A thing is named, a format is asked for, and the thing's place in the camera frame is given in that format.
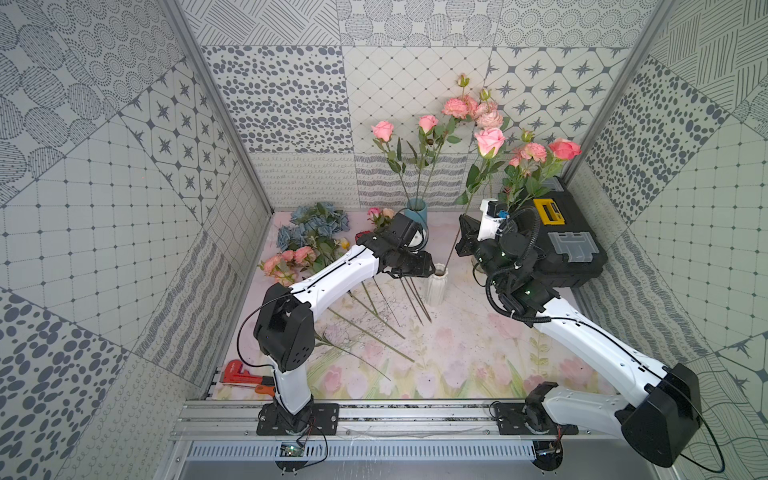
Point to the large pink rose stem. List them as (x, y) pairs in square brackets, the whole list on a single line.
[(558, 153)]

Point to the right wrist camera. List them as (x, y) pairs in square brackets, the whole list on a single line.
[(494, 214)]

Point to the bunch of artificial flowers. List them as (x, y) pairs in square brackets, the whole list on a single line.
[(309, 243)]

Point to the white ribbed vase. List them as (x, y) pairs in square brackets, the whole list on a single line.
[(436, 285)]

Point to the red pipe wrench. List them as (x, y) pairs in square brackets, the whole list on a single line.
[(235, 374)]

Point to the pink peony flower stem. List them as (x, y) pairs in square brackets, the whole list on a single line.
[(454, 112)]

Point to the pink carnation stem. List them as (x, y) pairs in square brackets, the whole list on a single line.
[(323, 341)]

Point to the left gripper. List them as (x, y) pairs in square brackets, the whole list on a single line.
[(414, 262)]

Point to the aluminium rail frame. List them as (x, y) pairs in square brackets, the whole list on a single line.
[(430, 420)]

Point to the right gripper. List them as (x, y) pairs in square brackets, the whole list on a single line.
[(468, 241)]

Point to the black toolbox yellow latch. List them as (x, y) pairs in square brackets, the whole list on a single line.
[(568, 251)]

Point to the pink rose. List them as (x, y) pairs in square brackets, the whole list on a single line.
[(489, 144)]

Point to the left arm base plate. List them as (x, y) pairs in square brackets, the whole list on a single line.
[(315, 418)]

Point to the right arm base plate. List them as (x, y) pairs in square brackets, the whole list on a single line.
[(519, 418)]

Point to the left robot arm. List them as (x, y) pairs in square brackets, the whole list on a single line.
[(285, 327)]

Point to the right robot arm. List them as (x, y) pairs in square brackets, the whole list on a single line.
[(656, 409)]

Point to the blue cylindrical vase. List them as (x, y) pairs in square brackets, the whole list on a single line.
[(416, 210)]

